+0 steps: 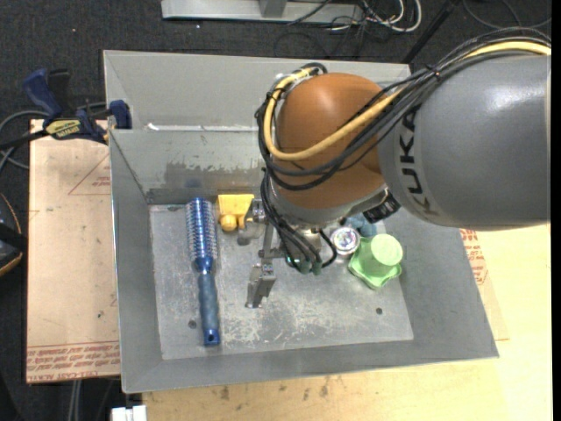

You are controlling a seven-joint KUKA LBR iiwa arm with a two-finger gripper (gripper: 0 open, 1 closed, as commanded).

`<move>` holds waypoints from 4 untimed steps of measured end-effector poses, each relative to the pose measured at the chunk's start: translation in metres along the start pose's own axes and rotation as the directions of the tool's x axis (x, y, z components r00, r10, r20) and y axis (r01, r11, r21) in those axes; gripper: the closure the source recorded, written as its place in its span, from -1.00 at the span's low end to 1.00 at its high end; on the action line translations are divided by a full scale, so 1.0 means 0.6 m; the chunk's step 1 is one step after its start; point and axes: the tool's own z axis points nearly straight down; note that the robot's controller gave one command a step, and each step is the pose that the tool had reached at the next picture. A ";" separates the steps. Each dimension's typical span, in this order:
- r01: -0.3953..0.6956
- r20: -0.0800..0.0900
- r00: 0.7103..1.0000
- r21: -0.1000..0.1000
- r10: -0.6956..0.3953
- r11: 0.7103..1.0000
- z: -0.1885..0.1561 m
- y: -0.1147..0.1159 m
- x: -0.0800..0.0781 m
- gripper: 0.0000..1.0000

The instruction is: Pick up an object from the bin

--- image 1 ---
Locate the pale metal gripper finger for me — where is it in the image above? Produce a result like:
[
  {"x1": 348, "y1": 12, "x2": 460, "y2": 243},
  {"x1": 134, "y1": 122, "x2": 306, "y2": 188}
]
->
[
  {"x1": 261, "y1": 266, "x2": 278, "y2": 301},
  {"x1": 245, "y1": 264, "x2": 266, "y2": 310}
]

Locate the teal soft object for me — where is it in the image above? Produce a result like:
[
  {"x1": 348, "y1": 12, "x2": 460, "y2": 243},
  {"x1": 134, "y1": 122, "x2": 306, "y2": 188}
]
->
[{"x1": 344, "y1": 211, "x2": 378, "y2": 239}]

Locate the yellow plastic toy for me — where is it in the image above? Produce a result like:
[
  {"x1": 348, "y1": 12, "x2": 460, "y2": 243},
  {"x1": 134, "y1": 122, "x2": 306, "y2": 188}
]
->
[{"x1": 217, "y1": 193, "x2": 256, "y2": 233}]

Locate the blue round hairbrush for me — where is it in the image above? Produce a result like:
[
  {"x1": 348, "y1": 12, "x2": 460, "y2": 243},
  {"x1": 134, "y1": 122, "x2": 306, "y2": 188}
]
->
[{"x1": 185, "y1": 196, "x2": 222, "y2": 347}]

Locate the shiny round silver object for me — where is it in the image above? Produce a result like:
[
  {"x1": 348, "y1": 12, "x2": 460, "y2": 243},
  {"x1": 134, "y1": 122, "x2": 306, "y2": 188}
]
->
[{"x1": 330, "y1": 227, "x2": 362, "y2": 254}]

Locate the black cylinder on white bracket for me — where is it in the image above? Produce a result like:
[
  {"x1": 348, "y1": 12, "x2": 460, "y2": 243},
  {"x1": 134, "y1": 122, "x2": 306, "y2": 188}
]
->
[{"x1": 362, "y1": 189, "x2": 401, "y2": 225}]

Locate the grey metal bin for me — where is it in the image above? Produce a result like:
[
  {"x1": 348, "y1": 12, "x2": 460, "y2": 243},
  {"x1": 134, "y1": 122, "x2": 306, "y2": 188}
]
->
[{"x1": 103, "y1": 49, "x2": 500, "y2": 395}]

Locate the green plastic cup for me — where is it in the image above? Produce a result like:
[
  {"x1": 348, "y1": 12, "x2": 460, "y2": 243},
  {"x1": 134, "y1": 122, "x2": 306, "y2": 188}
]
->
[{"x1": 347, "y1": 232, "x2": 404, "y2": 291}]

